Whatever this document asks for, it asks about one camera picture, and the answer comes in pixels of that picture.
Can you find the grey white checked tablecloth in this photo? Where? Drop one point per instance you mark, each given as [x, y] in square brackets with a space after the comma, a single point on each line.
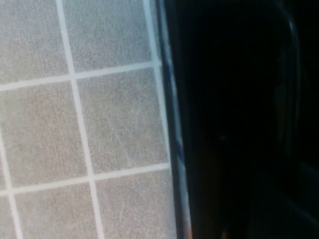
[74, 124]

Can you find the black printed glasses case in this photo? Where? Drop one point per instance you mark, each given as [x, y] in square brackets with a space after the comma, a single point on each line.
[199, 74]

